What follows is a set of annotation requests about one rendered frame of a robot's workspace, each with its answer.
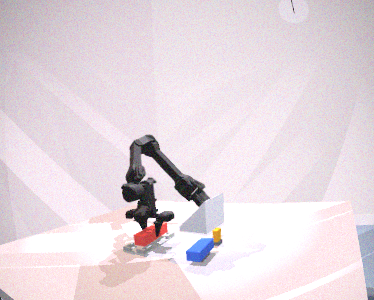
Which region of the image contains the yellow rectangular block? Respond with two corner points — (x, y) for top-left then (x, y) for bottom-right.
(212, 228), (222, 242)

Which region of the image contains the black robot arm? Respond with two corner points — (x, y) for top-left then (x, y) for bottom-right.
(121, 134), (210, 222)

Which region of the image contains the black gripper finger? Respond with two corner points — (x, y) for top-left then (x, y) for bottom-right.
(153, 221), (163, 237)
(136, 221), (147, 230)

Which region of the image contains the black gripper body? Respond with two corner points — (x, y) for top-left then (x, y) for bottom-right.
(125, 197), (175, 222)

